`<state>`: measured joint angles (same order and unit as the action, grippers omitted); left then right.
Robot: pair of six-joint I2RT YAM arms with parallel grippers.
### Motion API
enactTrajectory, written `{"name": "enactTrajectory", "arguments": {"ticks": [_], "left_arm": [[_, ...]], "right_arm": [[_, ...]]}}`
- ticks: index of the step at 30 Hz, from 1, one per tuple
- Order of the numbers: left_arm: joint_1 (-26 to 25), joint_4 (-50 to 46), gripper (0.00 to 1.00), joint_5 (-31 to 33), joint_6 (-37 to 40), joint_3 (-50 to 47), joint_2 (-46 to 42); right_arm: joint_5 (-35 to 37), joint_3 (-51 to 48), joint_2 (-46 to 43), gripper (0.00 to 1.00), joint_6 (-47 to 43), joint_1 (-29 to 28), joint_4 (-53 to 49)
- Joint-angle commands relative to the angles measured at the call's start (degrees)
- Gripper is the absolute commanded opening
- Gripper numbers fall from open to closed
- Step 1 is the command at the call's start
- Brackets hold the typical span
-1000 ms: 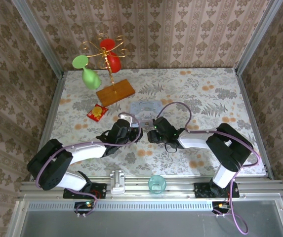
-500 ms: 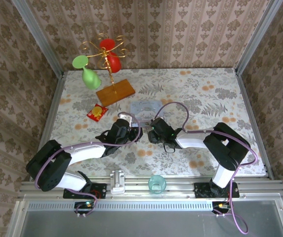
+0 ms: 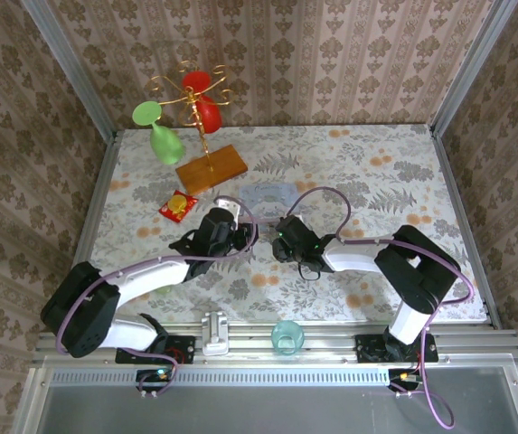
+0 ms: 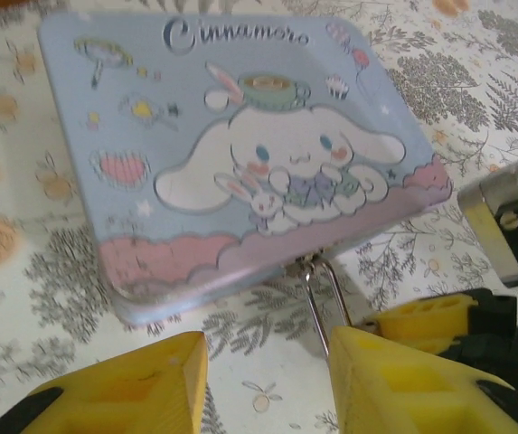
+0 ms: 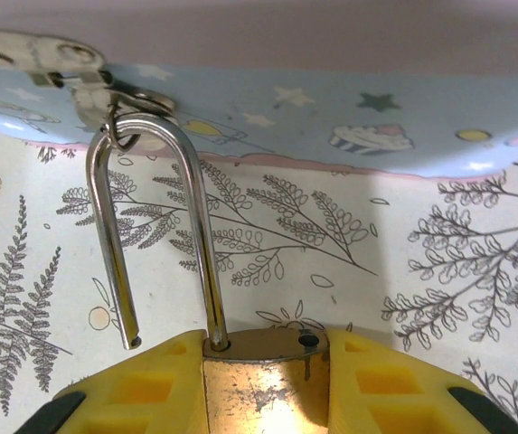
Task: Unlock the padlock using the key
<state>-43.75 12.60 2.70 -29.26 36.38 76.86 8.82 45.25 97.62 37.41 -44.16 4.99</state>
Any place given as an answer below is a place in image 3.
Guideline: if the gold rack with wooden base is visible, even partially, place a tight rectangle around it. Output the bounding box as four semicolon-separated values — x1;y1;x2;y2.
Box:
147;60;249;196

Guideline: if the thin black cable loop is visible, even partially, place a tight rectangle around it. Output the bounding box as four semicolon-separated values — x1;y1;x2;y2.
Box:
296;259;324;281

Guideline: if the teal glass cup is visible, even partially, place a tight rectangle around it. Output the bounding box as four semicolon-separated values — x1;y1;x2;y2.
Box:
270;319;306;357

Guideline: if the red yellow snack packet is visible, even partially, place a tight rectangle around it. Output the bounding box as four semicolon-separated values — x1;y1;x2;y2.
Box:
157;189;199;224

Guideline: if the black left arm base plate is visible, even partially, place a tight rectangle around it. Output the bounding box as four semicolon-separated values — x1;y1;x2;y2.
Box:
114;333;197;365

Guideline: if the pale blue cartoon card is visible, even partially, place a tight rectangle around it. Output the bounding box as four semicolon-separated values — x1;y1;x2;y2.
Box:
238;182;298;223

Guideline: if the green wine glass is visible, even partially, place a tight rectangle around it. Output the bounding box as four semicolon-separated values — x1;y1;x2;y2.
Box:
131;100;185;166

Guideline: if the aluminium frame post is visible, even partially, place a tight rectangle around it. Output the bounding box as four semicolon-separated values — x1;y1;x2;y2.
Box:
17;0;118;142
429;0;512;137

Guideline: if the red wine glass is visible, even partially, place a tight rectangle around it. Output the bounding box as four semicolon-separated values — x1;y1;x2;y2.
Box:
181;70;223;135

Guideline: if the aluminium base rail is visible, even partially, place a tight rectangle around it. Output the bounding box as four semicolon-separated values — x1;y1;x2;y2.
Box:
32;319;518;368

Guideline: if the white plastic bracket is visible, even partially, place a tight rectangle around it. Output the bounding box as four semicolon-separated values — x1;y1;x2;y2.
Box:
200;310;231;357

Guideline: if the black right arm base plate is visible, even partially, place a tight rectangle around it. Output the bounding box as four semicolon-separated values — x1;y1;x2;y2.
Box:
355;332;440;365

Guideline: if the small black circuit board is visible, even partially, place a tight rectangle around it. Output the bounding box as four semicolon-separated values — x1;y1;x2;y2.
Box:
135;367;174;392
388;367;426;393

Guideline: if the grey metal shelf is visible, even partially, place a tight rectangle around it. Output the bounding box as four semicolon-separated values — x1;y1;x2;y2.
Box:
14;383;518;434

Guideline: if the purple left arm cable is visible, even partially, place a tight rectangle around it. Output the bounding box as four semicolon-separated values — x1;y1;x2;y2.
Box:
54;194;259;395

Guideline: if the grey slotted cable duct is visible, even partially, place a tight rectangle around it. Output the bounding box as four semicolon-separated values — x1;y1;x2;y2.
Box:
48;363;394;388

